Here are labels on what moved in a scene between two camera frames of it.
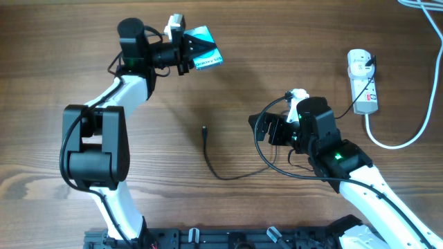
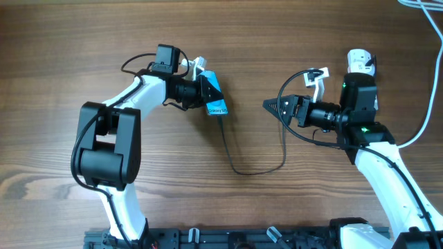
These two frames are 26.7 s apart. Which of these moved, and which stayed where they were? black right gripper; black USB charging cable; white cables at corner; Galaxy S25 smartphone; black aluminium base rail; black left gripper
Moved: black USB charging cable; Galaxy S25 smartphone; black right gripper; black left gripper
Stayed: black aluminium base rail; white cables at corner
